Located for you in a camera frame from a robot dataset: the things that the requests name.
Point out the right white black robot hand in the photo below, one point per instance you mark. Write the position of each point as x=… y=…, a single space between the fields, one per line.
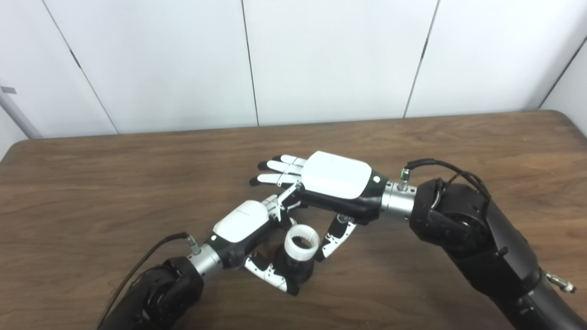
x=337 y=176

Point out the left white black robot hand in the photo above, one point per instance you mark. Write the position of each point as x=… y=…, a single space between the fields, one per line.
x=240 y=222

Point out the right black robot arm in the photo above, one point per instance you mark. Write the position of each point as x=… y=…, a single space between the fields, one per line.
x=472 y=238

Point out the round black part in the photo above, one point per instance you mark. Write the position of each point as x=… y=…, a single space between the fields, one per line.
x=298 y=273

